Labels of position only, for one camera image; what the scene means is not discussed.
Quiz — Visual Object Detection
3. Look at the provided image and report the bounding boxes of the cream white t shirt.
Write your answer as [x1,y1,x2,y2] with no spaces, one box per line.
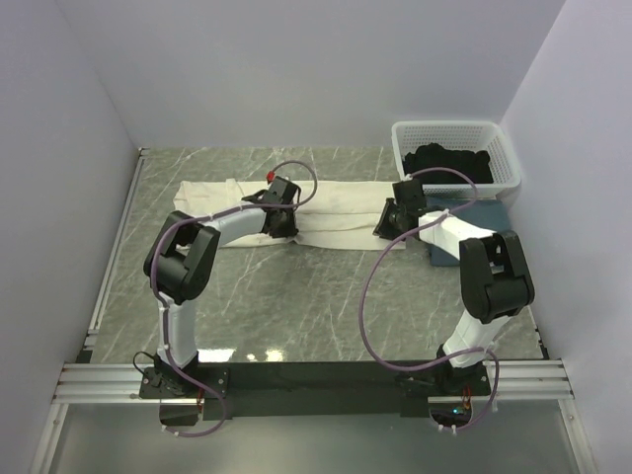
[173,179,393,251]

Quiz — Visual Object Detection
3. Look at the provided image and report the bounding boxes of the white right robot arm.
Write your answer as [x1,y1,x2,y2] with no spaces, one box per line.
[373,179,535,369]

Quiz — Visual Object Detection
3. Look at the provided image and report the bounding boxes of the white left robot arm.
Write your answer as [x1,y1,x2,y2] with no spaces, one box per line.
[143,176,301,370]

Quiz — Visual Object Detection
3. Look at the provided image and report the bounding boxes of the black t shirt in basket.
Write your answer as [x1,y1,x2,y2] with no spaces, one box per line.
[403,143,494,185]

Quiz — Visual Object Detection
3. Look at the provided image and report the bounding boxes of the folded blue t shirt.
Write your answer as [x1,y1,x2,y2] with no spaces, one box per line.
[427,197,513,268]

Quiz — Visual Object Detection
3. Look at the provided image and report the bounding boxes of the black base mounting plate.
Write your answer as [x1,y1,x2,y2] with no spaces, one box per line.
[139,361,494,427]

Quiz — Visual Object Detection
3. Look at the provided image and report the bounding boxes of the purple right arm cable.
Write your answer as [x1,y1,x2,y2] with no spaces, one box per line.
[358,167,499,436]

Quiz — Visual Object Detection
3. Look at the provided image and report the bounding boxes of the aluminium frame rail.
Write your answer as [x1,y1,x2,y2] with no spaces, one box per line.
[29,360,597,473]

